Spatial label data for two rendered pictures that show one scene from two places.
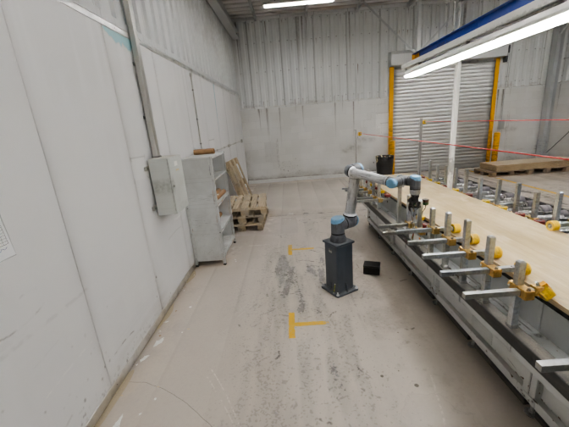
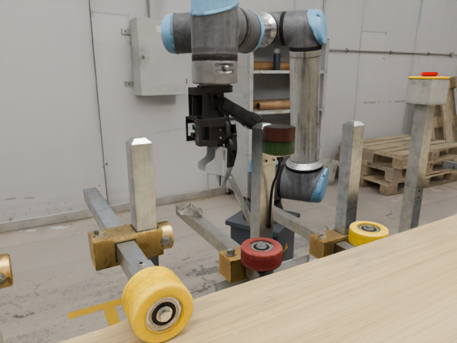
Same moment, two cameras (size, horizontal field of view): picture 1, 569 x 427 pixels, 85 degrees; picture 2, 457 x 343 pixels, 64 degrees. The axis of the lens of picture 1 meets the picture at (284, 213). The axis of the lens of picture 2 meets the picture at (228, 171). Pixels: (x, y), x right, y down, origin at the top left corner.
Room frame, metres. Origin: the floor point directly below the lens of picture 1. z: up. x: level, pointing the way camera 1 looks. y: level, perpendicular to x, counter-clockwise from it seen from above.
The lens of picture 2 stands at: (2.30, -1.83, 1.23)
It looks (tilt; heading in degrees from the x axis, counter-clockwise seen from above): 15 degrees down; 60
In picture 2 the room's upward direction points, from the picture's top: straight up
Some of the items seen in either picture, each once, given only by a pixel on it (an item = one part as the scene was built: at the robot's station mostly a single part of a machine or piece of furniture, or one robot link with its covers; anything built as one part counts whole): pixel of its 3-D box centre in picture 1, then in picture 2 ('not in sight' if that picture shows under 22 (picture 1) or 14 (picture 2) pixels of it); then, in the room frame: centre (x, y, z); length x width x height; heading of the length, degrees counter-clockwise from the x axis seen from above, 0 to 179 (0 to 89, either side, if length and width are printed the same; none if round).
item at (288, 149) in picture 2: not in sight; (278, 145); (2.72, -1.29, 1.10); 0.06 x 0.06 x 0.02
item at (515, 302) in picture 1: (515, 300); not in sight; (1.47, -1.23, 0.87); 0.04 x 0.04 x 0.48; 89
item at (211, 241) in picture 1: (210, 206); (275, 120); (4.57, 1.11, 0.78); 0.90 x 0.45 x 1.55; 178
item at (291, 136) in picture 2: not in sight; (279, 133); (2.72, -1.29, 1.12); 0.06 x 0.06 x 0.02
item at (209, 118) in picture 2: (415, 201); (211, 116); (2.65, -1.17, 1.14); 0.09 x 0.08 x 0.12; 179
